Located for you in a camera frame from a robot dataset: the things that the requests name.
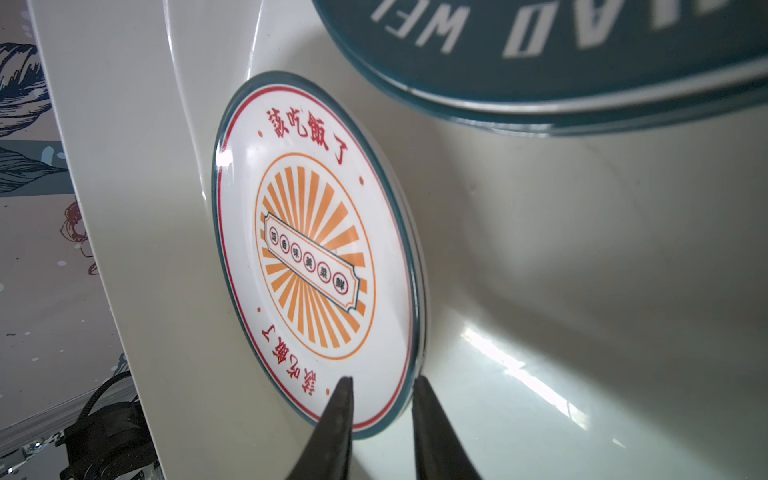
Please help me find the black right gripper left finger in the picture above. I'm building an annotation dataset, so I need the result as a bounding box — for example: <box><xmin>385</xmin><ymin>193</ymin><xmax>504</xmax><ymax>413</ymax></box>
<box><xmin>287</xmin><ymin>376</ymin><xmax>354</xmax><ymax>480</ymax></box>

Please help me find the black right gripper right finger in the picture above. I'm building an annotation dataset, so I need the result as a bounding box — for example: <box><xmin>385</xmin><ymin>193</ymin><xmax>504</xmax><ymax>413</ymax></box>
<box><xmin>412</xmin><ymin>376</ymin><xmax>480</xmax><ymax>480</ymax></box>

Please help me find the orange sunburst plate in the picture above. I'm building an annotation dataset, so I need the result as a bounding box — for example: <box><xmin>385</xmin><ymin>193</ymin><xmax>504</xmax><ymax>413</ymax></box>
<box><xmin>414</xmin><ymin>239</ymin><xmax>429</xmax><ymax>378</ymax></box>
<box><xmin>210</xmin><ymin>71</ymin><xmax>420</xmax><ymax>439</ymax></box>

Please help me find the green rim plate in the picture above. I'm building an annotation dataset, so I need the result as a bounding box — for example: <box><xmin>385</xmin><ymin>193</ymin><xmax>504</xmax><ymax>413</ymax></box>
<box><xmin>315</xmin><ymin>0</ymin><xmax>767</xmax><ymax>114</ymax></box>
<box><xmin>335</xmin><ymin>42</ymin><xmax>767</xmax><ymax>138</ymax></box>

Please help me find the orange sunburst plate front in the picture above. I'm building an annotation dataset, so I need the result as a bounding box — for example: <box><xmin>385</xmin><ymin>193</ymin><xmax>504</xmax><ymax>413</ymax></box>
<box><xmin>414</xmin><ymin>239</ymin><xmax>429</xmax><ymax>378</ymax></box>

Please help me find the white plastic bin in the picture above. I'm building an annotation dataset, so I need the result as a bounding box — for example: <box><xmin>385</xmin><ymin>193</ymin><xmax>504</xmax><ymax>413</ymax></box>
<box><xmin>29</xmin><ymin>1</ymin><xmax>767</xmax><ymax>479</ymax></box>

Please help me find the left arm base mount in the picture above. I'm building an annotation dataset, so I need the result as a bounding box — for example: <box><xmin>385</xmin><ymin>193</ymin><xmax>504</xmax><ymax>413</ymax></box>
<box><xmin>55</xmin><ymin>371</ymin><xmax>159</xmax><ymax>479</ymax></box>

